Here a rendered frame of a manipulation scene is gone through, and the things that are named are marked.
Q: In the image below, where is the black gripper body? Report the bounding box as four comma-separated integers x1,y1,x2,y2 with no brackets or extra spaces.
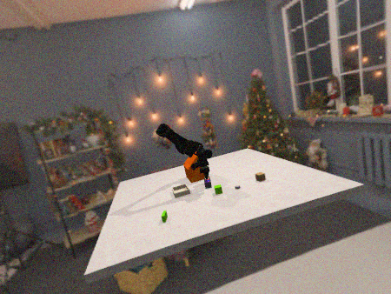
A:
198,157,209,173

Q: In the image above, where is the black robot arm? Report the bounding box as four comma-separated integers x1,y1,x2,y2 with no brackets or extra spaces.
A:
156,124,212,170

